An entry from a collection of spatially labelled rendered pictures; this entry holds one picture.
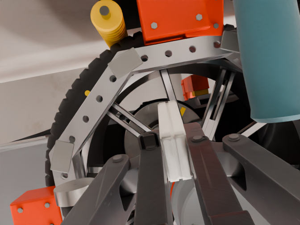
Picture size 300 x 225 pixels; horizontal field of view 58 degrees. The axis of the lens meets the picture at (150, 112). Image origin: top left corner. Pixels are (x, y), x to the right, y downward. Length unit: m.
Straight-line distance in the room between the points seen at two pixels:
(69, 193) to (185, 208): 0.16
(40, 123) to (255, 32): 4.33
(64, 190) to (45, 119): 4.28
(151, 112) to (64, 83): 3.52
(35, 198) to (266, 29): 0.47
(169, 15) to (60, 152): 0.31
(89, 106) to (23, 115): 4.21
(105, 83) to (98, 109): 0.05
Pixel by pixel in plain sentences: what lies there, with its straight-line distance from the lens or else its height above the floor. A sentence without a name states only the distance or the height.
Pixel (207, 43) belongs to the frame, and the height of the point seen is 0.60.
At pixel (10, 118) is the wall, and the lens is 4.79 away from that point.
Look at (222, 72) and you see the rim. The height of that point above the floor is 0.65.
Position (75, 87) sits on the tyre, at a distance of 0.59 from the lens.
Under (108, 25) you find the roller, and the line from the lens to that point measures 0.52.
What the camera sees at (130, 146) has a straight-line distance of 1.04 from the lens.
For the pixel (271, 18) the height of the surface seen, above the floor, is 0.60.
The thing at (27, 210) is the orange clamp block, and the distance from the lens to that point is 0.57.
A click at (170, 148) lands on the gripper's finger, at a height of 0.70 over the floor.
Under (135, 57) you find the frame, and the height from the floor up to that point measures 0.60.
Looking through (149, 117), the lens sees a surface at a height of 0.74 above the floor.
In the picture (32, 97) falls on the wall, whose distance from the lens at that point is 4.63.
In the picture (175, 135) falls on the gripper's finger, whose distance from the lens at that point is 0.15.
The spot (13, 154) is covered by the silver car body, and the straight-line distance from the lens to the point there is 1.04.
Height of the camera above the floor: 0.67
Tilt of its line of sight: 3 degrees up
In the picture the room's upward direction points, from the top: 169 degrees clockwise
